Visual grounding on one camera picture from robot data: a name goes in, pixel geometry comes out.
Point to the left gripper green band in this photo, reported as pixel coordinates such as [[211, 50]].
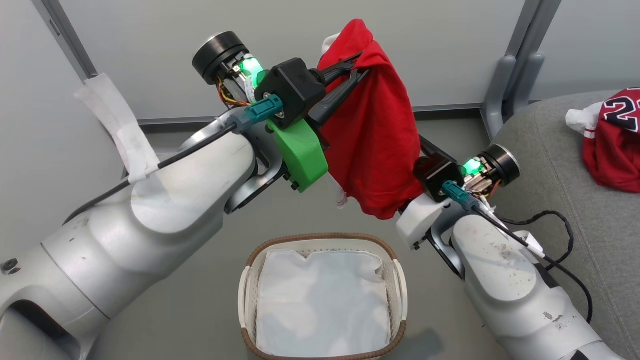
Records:
[[300, 150]]

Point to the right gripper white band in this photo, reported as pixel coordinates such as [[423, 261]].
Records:
[[437, 172]]

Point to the grey fabric sofa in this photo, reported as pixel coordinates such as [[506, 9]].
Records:
[[590, 230]]

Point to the white tape on right arm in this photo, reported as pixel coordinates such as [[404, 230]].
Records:
[[532, 244]]

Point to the plain red garment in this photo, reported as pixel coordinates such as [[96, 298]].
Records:
[[375, 130]]

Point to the red jersey with number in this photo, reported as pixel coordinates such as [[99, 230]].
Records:
[[612, 150]]

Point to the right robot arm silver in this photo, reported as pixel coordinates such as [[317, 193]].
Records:
[[500, 280]]

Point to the grey partition post with foot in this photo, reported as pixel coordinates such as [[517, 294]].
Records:
[[67, 35]]

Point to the white tape on left arm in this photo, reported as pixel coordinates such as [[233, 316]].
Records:
[[125, 130]]

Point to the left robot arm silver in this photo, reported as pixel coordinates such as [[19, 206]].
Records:
[[175, 200]]

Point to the white woven laundry basket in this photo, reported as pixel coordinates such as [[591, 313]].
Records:
[[247, 300]]

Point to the grey double partition post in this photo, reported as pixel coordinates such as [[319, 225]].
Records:
[[515, 75]]

